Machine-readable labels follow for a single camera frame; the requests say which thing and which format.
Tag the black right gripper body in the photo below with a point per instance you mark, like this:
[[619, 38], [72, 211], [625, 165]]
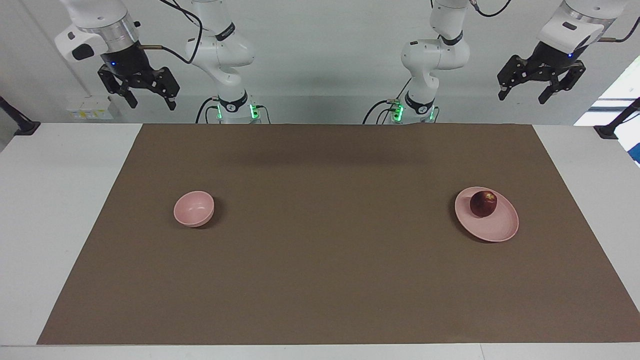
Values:
[[127, 65]]

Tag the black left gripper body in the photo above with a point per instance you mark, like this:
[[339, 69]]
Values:
[[550, 60]]

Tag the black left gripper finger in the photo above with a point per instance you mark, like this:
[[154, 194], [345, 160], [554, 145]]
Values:
[[512, 72], [562, 82]]

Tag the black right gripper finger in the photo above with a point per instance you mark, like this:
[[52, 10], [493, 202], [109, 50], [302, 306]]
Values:
[[114, 82], [169, 85]]

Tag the dark red apple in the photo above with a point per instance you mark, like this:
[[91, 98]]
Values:
[[483, 203]]

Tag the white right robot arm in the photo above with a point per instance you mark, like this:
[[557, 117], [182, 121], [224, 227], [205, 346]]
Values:
[[220, 50]]

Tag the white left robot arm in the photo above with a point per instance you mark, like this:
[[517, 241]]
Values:
[[435, 55]]

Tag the pink bowl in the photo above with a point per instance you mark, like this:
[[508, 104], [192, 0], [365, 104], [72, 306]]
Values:
[[194, 207]]

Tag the pink plate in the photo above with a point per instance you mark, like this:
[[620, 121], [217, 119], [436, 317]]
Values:
[[492, 227]]

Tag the black clamp stand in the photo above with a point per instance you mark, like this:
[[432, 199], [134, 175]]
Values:
[[22, 127], [607, 131]]

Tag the blue plastic object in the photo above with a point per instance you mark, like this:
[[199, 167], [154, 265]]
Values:
[[636, 154]]

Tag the brown table mat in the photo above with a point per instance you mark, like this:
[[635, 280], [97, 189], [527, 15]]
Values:
[[320, 260]]

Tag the white wall socket box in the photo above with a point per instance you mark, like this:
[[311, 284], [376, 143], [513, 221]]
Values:
[[90, 107]]

